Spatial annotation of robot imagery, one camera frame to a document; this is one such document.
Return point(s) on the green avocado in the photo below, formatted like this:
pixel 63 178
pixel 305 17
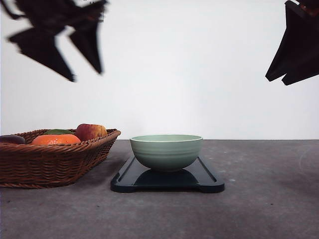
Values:
pixel 58 131

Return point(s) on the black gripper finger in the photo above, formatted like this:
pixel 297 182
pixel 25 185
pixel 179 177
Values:
pixel 300 44
pixel 305 71

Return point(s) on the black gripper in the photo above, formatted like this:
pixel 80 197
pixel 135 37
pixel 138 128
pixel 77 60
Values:
pixel 48 17

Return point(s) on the dark teal rectangular tray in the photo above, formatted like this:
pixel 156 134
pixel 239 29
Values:
pixel 197 176

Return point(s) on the dark purple plum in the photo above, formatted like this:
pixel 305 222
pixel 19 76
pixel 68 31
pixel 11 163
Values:
pixel 12 139

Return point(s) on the light green bowl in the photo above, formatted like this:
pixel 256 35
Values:
pixel 166 152

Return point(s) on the red yellow apple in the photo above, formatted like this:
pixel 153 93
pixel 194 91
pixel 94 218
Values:
pixel 90 130

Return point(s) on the brown wicker basket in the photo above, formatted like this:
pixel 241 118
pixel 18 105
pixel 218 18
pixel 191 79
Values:
pixel 38 166

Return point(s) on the orange mandarin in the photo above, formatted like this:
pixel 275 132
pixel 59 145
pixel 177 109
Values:
pixel 50 139

